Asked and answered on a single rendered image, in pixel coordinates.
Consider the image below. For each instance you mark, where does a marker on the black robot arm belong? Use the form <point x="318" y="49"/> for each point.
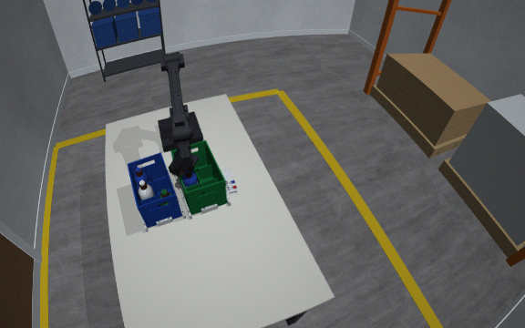
<point x="182" y="135"/>

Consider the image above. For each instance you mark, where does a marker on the blue crate with dividers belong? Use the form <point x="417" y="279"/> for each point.
<point x="150" y="209"/>

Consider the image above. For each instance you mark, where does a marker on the white bottle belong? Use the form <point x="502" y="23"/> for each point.
<point x="145" y="190"/>

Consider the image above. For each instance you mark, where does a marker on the white paper strip with colored squares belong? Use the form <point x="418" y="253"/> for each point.
<point x="230" y="183"/>

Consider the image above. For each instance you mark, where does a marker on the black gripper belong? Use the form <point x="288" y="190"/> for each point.
<point x="195" y="159"/>

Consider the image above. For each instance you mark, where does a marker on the green plastic crate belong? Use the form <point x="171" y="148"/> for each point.
<point x="208" y="173"/>

